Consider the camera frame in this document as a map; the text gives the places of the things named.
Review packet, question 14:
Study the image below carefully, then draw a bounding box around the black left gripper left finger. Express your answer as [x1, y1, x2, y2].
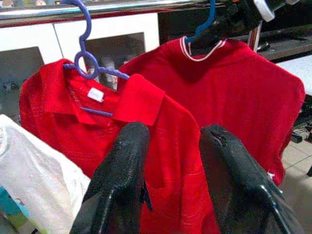
[69, 121, 153, 234]

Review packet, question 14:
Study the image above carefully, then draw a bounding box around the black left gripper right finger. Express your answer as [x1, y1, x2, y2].
[199, 124, 305, 234]

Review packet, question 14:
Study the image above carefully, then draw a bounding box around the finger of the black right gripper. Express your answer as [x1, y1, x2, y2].
[194, 20, 238, 46]

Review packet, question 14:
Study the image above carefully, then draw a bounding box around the blue clothes hanger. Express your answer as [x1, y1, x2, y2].
[184, 0, 217, 47]

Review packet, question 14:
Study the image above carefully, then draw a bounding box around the red shirt with white trim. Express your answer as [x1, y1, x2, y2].
[119, 38, 306, 187]

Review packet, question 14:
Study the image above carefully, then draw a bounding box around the purple plastic clothes hanger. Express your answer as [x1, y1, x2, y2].
[62, 0, 131, 117]

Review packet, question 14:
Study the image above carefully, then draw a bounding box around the black TV stand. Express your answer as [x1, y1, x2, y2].
[157, 4, 312, 61]

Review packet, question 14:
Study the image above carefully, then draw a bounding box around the red polo shirt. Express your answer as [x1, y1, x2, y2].
[19, 58, 220, 234]

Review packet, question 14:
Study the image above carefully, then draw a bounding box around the white shirt with teal print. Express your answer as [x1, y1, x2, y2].
[0, 114, 91, 234]

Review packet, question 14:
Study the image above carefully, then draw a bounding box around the white cabinet with dark panels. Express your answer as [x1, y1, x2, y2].
[0, 12, 160, 117]

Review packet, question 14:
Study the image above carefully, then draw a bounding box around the chrome clothes rack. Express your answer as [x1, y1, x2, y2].
[0, 0, 263, 53]

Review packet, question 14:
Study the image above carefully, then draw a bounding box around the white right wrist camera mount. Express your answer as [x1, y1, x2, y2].
[252, 0, 302, 23]

